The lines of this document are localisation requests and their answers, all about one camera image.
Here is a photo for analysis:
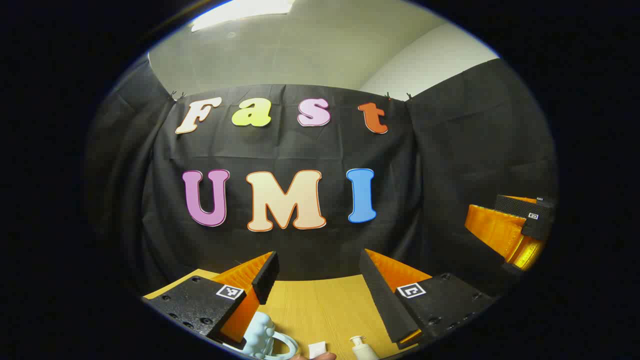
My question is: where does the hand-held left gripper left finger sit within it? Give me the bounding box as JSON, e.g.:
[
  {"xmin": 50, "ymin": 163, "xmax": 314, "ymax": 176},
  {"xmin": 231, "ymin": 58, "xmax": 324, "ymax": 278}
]
[{"xmin": 142, "ymin": 251, "xmax": 280, "ymax": 351}]

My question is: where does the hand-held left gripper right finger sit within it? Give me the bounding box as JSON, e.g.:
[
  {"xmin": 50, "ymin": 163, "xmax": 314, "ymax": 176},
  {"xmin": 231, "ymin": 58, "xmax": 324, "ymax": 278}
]
[{"xmin": 359, "ymin": 248, "xmax": 497, "ymax": 351}]

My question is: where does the ceiling light panel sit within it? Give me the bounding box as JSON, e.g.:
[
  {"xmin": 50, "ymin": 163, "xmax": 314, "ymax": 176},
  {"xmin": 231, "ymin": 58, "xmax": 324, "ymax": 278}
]
[{"xmin": 190, "ymin": 0, "xmax": 296, "ymax": 32}]

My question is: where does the light blue suitcase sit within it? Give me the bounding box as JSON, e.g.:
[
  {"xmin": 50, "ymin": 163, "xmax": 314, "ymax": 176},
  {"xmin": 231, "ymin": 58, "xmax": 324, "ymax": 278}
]
[{"xmin": 222, "ymin": 311, "xmax": 300, "ymax": 360}]

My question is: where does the white pump bottle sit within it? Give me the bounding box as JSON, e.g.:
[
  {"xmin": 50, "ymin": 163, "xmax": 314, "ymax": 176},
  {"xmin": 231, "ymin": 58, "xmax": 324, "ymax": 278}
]
[{"xmin": 349, "ymin": 336, "xmax": 379, "ymax": 360}]

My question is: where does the black backdrop cloth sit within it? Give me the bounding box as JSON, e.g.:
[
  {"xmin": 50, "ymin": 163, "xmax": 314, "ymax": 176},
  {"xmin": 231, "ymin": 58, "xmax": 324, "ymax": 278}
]
[{"xmin": 85, "ymin": 57, "xmax": 558, "ymax": 301}]

